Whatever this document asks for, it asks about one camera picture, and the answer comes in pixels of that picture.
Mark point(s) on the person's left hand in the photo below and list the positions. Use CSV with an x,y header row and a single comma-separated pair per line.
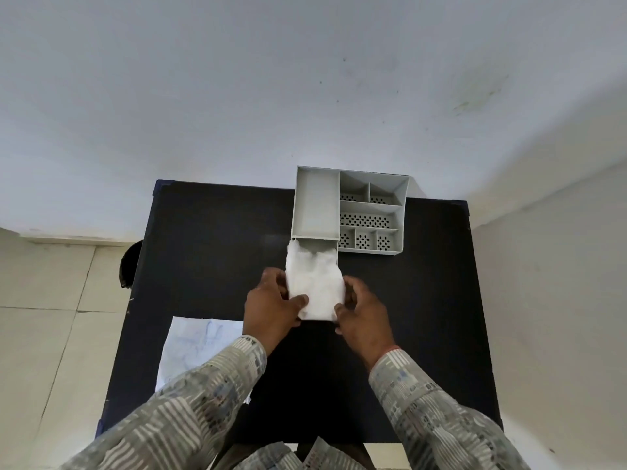
x,y
267,313

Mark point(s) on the person's left forearm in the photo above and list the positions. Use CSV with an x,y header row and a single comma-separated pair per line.
x,y
196,411

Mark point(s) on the black round object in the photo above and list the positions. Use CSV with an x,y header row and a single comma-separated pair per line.
x,y
130,264

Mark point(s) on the white paper sheet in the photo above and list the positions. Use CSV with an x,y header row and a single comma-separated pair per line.
x,y
196,347

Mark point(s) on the person's right forearm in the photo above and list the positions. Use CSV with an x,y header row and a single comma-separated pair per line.
x,y
431,416

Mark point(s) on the white cloth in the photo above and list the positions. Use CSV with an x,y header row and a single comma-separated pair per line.
x,y
313,283

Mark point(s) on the patterned grey shirt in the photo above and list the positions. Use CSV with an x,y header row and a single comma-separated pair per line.
x,y
299,457

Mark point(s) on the person's left thumb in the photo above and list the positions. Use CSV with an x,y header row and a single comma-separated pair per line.
x,y
298,305

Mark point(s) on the person's right thumb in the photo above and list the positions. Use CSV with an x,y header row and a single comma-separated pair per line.
x,y
341,320

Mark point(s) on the orange wrist thread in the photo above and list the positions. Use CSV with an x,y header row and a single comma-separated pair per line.
x,y
389,349

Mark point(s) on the person's right hand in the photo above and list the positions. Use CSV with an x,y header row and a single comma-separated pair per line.
x,y
367,327

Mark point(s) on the grey plastic compartment organizer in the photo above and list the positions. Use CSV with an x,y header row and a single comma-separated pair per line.
x,y
318,205

